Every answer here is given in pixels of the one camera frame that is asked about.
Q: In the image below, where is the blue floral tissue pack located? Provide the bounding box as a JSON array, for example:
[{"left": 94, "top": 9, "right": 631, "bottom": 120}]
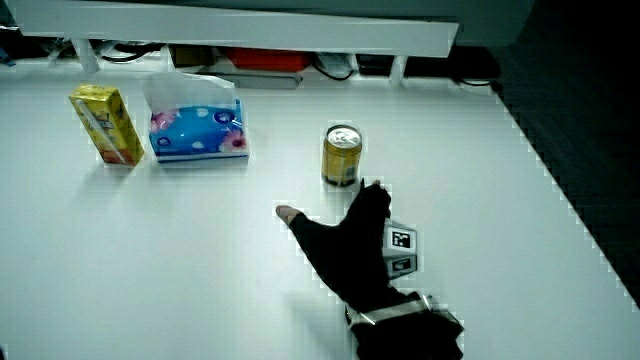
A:
[{"left": 142, "top": 71, "right": 250, "bottom": 164}]

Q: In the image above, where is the yellow drink carton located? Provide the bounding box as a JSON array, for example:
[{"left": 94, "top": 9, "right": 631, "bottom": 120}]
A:
[{"left": 68, "top": 83, "right": 146, "bottom": 167}]

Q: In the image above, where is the black cable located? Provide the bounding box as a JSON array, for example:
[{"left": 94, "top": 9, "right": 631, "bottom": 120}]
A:
[{"left": 101, "top": 43, "right": 164, "bottom": 64}]

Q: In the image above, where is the brown box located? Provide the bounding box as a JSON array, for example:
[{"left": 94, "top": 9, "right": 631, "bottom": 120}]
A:
[{"left": 168, "top": 44, "right": 217, "bottom": 69}]

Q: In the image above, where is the white raised shelf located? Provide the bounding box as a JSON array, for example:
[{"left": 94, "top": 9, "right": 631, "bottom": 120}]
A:
[{"left": 8, "top": 0, "right": 460, "bottom": 87}]

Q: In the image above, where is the gold red bull can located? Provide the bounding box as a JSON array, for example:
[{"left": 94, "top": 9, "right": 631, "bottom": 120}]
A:
[{"left": 320, "top": 124, "right": 363, "bottom": 188}]

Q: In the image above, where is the red box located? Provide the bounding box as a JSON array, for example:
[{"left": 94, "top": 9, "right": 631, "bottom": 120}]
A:
[{"left": 225, "top": 47, "right": 313, "bottom": 73}]

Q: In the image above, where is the black box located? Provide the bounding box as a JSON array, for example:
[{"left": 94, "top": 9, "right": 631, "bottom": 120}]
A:
[{"left": 356, "top": 53, "right": 397, "bottom": 77}]

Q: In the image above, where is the grey flat device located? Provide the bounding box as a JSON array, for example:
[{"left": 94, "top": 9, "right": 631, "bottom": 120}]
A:
[{"left": 198, "top": 72, "right": 304, "bottom": 92}]

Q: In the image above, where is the person's right hand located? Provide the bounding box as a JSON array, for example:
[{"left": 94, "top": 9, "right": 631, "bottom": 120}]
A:
[{"left": 275, "top": 179, "right": 419, "bottom": 312}]

